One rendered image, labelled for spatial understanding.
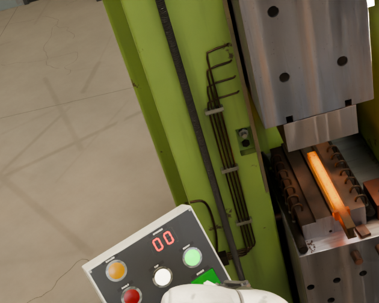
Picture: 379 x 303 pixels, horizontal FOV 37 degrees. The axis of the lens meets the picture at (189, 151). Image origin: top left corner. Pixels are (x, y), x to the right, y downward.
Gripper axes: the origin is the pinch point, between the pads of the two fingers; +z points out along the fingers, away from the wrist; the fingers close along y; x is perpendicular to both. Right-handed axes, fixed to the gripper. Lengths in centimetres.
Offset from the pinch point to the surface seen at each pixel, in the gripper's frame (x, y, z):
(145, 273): 13.0, -13.4, 3.9
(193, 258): 9.1, 0.3, 3.5
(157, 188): -1, 48, 205
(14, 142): 73, -9, 332
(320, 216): -2.2, 41.6, 3.9
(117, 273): 17.1, -20.0, 3.5
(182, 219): 20.0, 3.0, 3.9
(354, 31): 45, 55, -32
